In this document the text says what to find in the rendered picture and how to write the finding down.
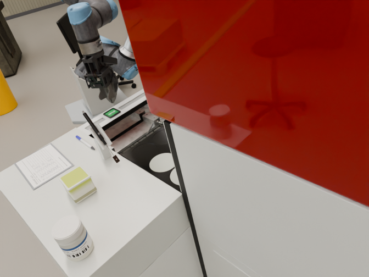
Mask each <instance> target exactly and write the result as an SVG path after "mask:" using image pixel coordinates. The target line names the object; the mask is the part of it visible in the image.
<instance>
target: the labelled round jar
mask: <svg viewBox="0 0 369 277"><path fill-rule="evenodd" d="M52 236H53V238H54V239H55V241H56V242H57V244H58V245H59V247H60V248H61V250H62V251H63V252H64V254H65V255H66V256H67V258H68V259H69V260H70V261H73V262H77V261H81V260H83V259H85V258H86V257H87V256H88V255H89V254H90V253H91V252H92V250H93V245H94V244H93V241H92V239H91V237H90V235H89V233H88V232H87V230H86V228H85V227H84V225H83V223H82V221H81V220H80V218H79V217H78V216H76V215H68V216H65V217H63V218H61V219H59V220H58V221H57V222H56V223H55V224H54V226H53V228H52Z"/></svg>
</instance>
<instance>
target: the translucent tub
mask: <svg viewBox="0 0 369 277"><path fill-rule="evenodd" d="M58 179H59V181H60V182H61V183H62V184H63V186H64V188H65V190H66V192H67V193H68V194H69V196H70V197H71V198H72V199H73V200H74V202H75V203H76V204H78V203H80V202H81V201H83V200H84V199H85V198H87V197H89V196H90V195H92V194H93V193H95V192H96V191H97V188H96V187H95V185H94V183H93V181H92V179H91V176H90V174H89V173H88V172H86V171H85V170H84V168H83V167H82V166H81V165H80V166H78V167H77V168H75V169H73V170H72V171H70V172H68V173H66V174H65V175H63V176H61V177H60V178H58Z"/></svg>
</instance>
